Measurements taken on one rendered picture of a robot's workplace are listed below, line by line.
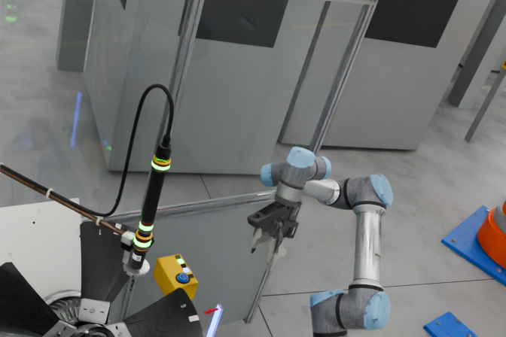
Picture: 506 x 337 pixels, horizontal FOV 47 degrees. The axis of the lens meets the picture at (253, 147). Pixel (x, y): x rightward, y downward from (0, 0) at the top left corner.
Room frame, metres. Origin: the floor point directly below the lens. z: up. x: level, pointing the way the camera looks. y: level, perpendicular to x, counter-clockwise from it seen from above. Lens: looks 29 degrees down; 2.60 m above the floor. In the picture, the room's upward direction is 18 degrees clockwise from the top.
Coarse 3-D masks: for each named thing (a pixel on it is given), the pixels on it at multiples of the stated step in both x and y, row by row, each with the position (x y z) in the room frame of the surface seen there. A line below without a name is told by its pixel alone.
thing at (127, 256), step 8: (128, 232) 1.21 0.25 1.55; (120, 240) 1.19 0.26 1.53; (128, 240) 1.19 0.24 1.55; (128, 248) 1.18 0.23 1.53; (128, 256) 1.18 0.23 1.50; (128, 264) 1.19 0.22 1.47; (144, 264) 1.21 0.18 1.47; (128, 272) 1.16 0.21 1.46; (136, 272) 1.17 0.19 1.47; (144, 272) 1.18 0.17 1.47
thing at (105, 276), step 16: (80, 224) 1.35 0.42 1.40; (112, 224) 1.37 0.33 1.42; (96, 240) 1.33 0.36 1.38; (112, 240) 1.34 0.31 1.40; (96, 256) 1.30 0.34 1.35; (112, 256) 1.30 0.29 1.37; (96, 272) 1.26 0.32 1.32; (112, 272) 1.27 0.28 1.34; (96, 288) 1.23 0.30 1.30; (112, 288) 1.23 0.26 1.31
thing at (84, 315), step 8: (88, 304) 1.20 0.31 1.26; (96, 304) 1.20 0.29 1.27; (104, 304) 1.20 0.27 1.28; (80, 312) 1.19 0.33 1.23; (88, 312) 1.19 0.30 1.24; (96, 312) 1.18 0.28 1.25; (104, 312) 1.18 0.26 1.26; (88, 320) 1.17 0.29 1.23; (96, 320) 1.17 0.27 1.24; (104, 320) 1.17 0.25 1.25
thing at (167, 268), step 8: (160, 264) 1.65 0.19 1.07; (168, 264) 1.67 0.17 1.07; (176, 264) 1.68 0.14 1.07; (160, 272) 1.64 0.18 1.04; (168, 272) 1.62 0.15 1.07; (176, 272) 1.64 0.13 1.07; (184, 272) 1.65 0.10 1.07; (160, 280) 1.63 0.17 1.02; (168, 280) 1.60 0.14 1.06; (176, 280) 1.60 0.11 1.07; (192, 280) 1.63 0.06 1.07; (160, 288) 1.62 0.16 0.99; (168, 288) 1.59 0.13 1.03; (176, 288) 1.57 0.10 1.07; (184, 288) 1.59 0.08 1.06; (192, 288) 1.61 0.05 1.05; (192, 296) 1.62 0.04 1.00
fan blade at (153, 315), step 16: (160, 304) 1.34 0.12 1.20; (176, 304) 1.36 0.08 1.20; (192, 304) 1.38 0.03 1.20; (128, 320) 1.25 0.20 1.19; (144, 320) 1.27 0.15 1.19; (160, 320) 1.29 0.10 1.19; (176, 320) 1.31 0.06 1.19; (144, 336) 1.21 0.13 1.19; (160, 336) 1.23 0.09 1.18; (176, 336) 1.26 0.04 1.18; (192, 336) 1.29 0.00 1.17
